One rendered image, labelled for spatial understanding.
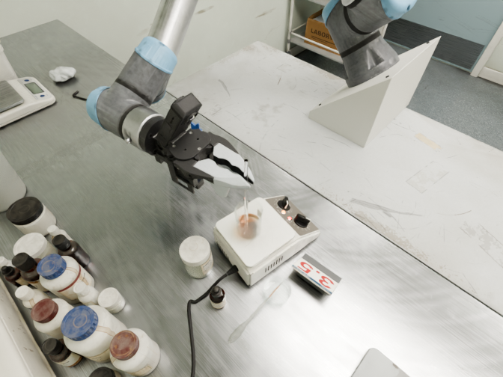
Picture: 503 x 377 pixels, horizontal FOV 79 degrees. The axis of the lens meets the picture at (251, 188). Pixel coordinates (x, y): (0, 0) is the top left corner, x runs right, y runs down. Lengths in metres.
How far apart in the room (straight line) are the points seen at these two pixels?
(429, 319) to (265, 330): 0.31
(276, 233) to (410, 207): 0.37
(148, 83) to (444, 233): 0.71
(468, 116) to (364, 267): 2.36
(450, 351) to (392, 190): 0.37
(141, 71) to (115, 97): 0.07
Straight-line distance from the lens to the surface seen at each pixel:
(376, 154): 0.93
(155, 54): 0.64
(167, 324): 0.65
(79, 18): 1.86
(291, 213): 0.69
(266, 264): 0.60
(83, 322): 0.56
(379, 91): 0.84
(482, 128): 2.90
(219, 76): 1.18
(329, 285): 0.65
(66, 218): 0.85
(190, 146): 0.51
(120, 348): 0.55
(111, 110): 0.62
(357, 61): 0.95
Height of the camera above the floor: 1.51
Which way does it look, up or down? 52 degrees down
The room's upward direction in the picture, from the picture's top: straight up
